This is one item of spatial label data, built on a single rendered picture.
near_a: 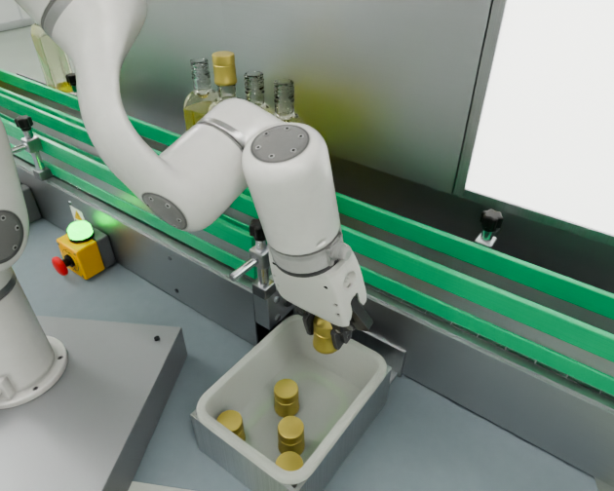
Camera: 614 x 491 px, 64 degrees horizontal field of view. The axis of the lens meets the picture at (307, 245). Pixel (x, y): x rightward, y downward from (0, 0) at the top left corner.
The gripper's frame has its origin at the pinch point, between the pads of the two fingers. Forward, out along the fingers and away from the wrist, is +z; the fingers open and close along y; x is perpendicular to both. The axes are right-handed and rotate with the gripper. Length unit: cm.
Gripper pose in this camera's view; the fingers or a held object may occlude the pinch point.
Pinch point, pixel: (326, 324)
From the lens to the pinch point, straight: 62.4
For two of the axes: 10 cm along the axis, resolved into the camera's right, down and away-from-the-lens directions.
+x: -5.6, 6.8, -4.7
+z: 1.6, 6.5, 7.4
